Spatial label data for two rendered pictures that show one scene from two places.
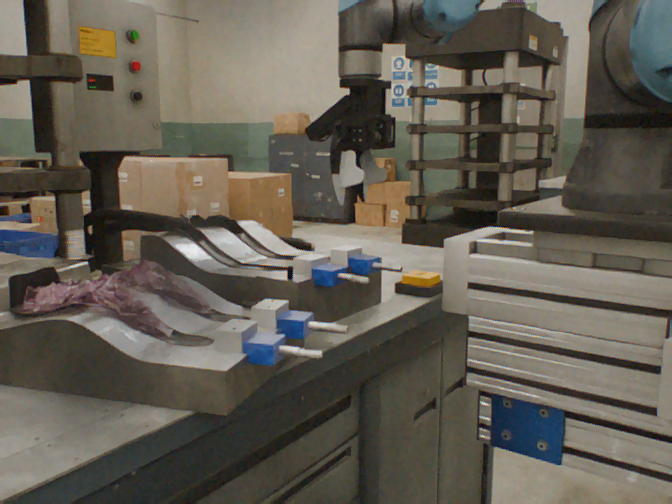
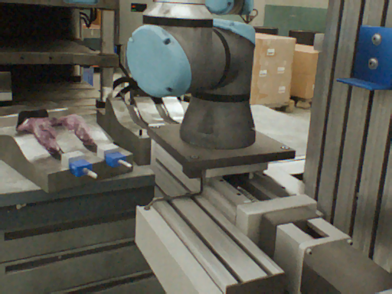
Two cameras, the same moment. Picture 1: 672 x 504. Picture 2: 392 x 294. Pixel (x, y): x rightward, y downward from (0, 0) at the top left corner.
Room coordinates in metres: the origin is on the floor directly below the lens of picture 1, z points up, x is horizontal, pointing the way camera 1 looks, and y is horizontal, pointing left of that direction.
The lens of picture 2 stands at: (-0.07, -0.69, 1.30)
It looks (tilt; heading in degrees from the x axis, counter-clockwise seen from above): 13 degrees down; 28
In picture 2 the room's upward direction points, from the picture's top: 4 degrees clockwise
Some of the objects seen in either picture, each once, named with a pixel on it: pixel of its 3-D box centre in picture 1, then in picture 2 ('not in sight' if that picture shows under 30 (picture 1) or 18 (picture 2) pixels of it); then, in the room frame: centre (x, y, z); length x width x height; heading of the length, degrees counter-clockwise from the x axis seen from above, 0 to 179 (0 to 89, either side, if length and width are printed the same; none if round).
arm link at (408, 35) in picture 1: (421, 20); (232, 1); (1.13, -0.14, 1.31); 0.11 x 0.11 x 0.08; 11
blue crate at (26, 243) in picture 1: (8, 250); not in sight; (4.46, 2.30, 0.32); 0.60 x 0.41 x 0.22; 64
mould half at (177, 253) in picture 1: (237, 264); (150, 120); (1.23, 0.19, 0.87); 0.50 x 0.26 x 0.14; 56
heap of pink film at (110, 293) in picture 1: (112, 290); (53, 125); (0.90, 0.32, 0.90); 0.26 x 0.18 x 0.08; 73
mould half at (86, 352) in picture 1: (109, 320); (50, 139); (0.89, 0.32, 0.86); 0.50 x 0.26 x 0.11; 73
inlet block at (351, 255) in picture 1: (368, 265); not in sight; (1.12, -0.06, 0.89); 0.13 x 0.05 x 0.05; 56
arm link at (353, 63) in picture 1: (361, 67); not in sight; (1.13, -0.04, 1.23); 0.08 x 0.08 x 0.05
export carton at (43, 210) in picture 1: (70, 219); not in sight; (6.02, 2.50, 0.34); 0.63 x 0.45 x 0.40; 58
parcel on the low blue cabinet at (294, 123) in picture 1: (292, 123); not in sight; (8.68, 0.58, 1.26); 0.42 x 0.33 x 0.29; 58
